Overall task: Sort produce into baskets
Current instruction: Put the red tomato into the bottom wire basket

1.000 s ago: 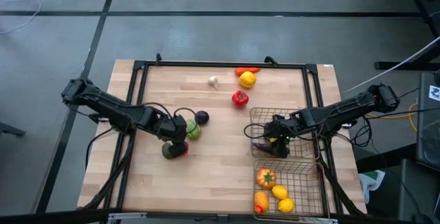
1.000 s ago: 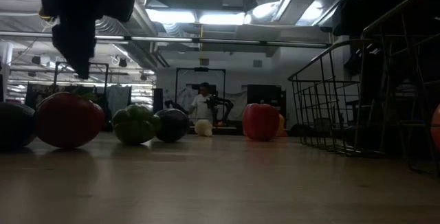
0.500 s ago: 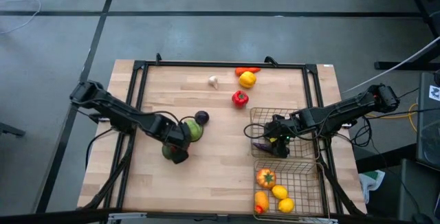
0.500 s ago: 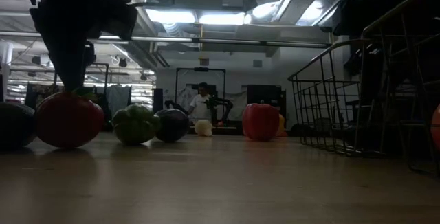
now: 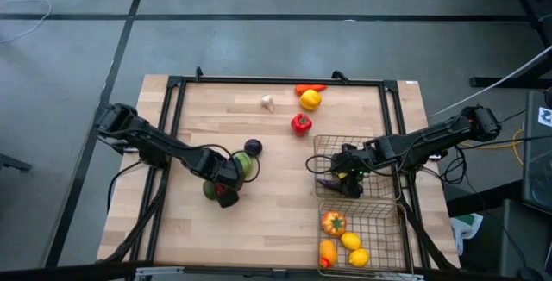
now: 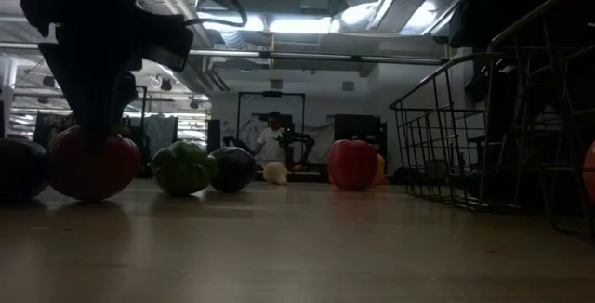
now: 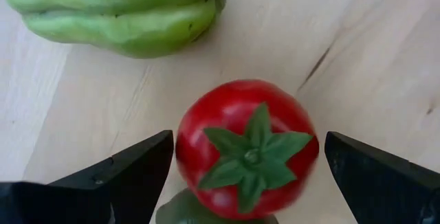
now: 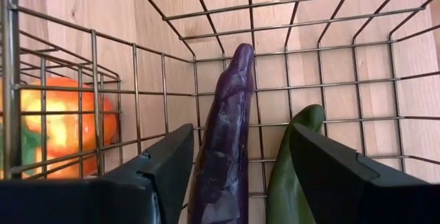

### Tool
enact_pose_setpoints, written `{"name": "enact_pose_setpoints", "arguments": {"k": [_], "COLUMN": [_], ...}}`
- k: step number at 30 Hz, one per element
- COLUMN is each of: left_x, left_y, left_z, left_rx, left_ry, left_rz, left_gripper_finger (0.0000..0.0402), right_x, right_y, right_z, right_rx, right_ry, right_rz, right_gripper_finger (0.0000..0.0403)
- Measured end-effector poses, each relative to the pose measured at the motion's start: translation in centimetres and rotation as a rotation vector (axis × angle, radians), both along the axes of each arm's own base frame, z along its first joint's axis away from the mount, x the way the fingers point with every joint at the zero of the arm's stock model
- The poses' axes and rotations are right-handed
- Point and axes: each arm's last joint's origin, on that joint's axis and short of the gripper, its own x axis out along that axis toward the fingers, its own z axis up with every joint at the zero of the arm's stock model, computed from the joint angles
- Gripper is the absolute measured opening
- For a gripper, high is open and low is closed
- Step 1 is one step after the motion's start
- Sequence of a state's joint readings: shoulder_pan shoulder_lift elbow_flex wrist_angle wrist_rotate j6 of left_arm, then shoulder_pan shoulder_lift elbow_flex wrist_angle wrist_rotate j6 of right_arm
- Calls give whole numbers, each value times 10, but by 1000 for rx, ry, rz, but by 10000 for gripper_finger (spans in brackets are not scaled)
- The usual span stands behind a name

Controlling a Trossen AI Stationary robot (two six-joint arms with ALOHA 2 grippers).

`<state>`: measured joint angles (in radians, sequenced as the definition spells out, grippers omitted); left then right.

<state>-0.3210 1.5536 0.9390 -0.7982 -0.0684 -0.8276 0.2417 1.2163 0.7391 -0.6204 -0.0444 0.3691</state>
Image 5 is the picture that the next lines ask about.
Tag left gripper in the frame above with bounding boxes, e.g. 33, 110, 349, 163
198, 146, 248, 209

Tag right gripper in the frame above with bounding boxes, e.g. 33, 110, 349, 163
330, 141, 381, 199

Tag green chayote squash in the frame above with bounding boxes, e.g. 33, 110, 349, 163
232, 151, 254, 178

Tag orange persimmon green calyx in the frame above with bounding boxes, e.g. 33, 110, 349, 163
321, 210, 348, 237

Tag yellow lemon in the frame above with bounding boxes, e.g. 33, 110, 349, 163
341, 232, 362, 251
348, 247, 371, 268

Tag dark purple round fruit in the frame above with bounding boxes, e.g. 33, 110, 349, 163
243, 138, 264, 158

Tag metal wire basket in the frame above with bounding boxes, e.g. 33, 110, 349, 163
317, 197, 409, 272
313, 134, 400, 201

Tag orange lemon-shaped fruit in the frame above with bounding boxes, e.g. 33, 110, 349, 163
318, 239, 338, 267

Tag red bell pepper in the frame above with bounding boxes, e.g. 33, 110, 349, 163
290, 113, 313, 137

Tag yellow bell pepper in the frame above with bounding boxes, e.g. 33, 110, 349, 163
299, 89, 323, 112

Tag dark green avocado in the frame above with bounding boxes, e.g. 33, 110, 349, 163
202, 180, 219, 202

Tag white green plastic bag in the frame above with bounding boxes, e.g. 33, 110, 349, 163
449, 212, 485, 257

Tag dark grey floor box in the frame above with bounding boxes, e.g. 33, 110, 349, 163
499, 198, 552, 278

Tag dark grey equipment case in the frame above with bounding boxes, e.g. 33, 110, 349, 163
522, 90, 552, 214

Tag white printed label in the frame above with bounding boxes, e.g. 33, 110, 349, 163
537, 106, 552, 128

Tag black floor stand foot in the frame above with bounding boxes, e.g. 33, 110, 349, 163
0, 153, 34, 173

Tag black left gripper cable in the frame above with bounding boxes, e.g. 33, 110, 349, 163
196, 142, 262, 184

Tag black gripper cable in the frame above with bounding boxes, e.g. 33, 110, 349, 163
196, 142, 262, 184
304, 154, 346, 177

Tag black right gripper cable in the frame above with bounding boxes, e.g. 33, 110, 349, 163
304, 154, 346, 177

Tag black cable bundle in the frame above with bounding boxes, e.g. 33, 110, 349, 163
420, 140, 475, 187

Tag silver aluminium bracket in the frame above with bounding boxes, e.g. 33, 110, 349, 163
134, 265, 186, 281

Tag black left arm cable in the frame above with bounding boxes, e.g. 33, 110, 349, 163
106, 159, 144, 214

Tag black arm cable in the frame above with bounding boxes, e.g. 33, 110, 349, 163
106, 159, 144, 214
456, 134, 552, 151

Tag black table frame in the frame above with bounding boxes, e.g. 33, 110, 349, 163
95, 66, 461, 280

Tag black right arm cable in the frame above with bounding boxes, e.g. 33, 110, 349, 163
456, 134, 552, 151

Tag yellow floor cable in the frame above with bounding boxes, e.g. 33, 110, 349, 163
457, 128, 525, 168

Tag white floor cable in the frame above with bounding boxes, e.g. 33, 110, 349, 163
428, 44, 552, 120
0, 0, 53, 44

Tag black desk leg frame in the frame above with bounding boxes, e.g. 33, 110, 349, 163
432, 0, 552, 90

